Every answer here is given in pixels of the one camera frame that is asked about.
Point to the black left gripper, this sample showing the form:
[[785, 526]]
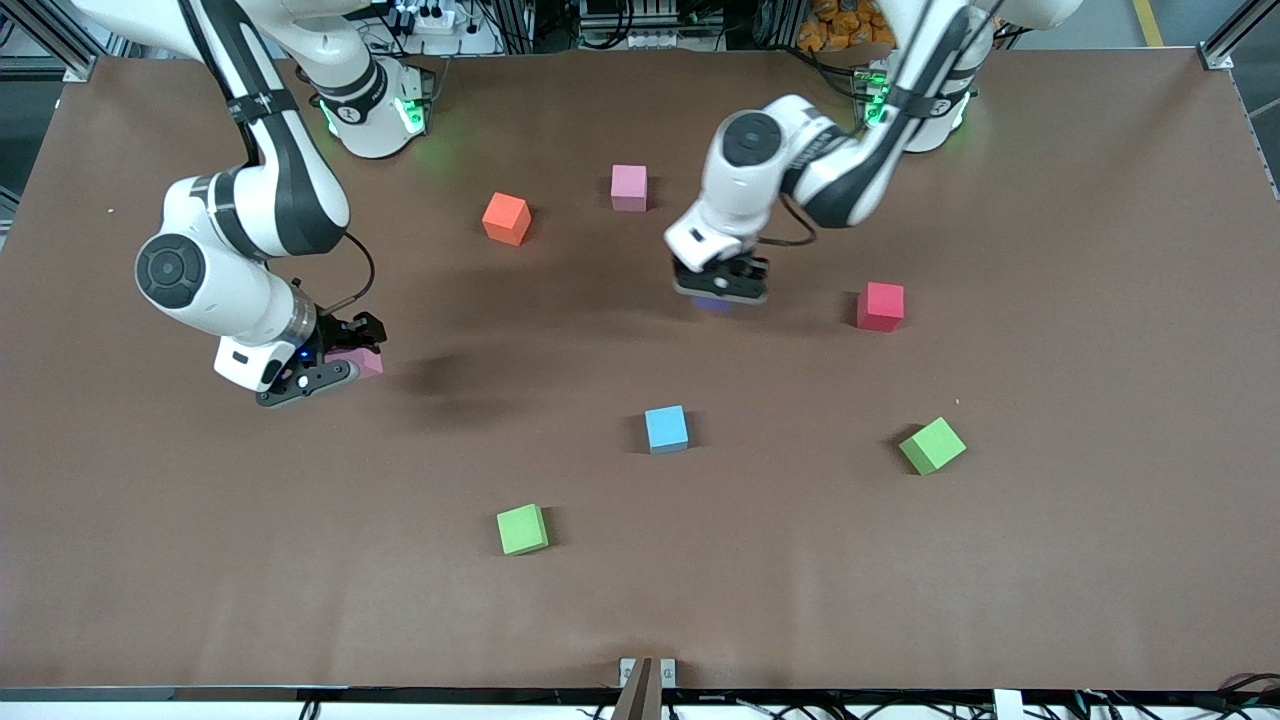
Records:
[[745, 269]]

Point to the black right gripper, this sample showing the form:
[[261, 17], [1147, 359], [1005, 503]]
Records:
[[345, 331]]

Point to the pink foam cube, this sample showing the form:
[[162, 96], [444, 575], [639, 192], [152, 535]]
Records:
[[629, 186], [368, 362]]

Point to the purple foam cube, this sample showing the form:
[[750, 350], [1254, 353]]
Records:
[[715, 305]]

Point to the red foam cube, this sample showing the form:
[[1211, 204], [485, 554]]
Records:
[[880, 306]]

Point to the green foam cube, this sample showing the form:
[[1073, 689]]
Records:
[[523, 529], [932, 446]]

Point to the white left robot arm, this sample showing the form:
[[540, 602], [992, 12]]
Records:
[[725, 200]]

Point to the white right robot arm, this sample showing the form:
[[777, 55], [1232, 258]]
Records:
[[240, 300]]

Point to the orange foam cube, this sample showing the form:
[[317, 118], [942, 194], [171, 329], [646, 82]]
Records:
[[505, 218]]

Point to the blue foam cube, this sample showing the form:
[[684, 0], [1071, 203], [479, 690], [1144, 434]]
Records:
[[666, 429]]

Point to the orange packaged goods pile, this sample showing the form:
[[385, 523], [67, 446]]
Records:
[[850, 22]]

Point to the equipment rack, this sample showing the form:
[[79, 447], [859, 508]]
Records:
[[650, 20]]

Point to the paper table cover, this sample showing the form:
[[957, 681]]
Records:
[[300, 620]]

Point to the white power strip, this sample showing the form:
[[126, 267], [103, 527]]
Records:
[[432, 18]]

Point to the white label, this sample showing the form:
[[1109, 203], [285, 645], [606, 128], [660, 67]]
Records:
[[1008, 706]]

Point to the aluminium frame profile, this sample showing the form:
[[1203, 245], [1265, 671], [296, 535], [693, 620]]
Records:
[[1235, 35], [60, 45]]

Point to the metal mounting bracket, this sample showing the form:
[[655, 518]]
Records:
[[627, 672]]

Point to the brown camera post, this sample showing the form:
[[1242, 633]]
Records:
[[640, 700]]

